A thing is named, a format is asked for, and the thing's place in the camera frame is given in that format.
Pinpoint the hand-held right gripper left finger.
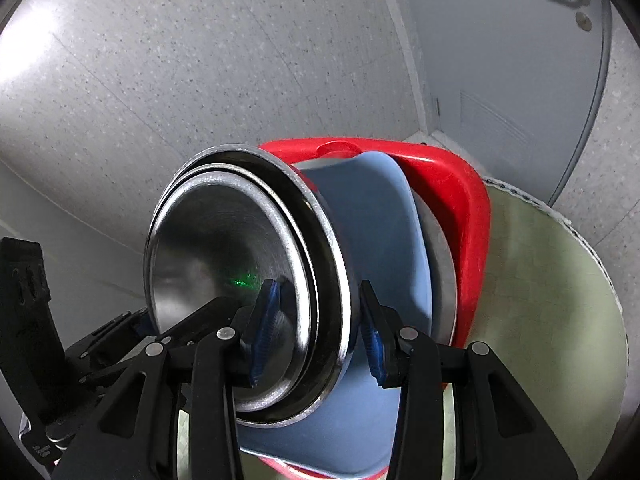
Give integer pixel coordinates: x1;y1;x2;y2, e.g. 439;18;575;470
52;280;282;480

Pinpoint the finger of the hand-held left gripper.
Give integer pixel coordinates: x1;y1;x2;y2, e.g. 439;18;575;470
65;310;153;386
160;297;251;343

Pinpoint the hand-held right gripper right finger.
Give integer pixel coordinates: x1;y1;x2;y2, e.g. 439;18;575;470
360;280;581;480

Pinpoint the medium steel bowl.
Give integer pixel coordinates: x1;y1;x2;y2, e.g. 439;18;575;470
295;154;459;348

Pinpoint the large steel bowl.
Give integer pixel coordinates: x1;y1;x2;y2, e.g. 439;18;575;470
145;144;362;430

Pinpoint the blue plastic plate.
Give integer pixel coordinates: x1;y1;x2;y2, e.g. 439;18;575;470
237;152;433;478

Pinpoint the red plastic basin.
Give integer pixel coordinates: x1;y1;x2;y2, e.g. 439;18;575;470
257;137;493;480

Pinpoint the green tablecloth with white lace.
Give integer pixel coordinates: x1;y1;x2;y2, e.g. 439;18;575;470
172;175;631;480

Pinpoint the grey door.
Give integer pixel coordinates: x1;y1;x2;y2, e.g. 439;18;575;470
390;0;613;206

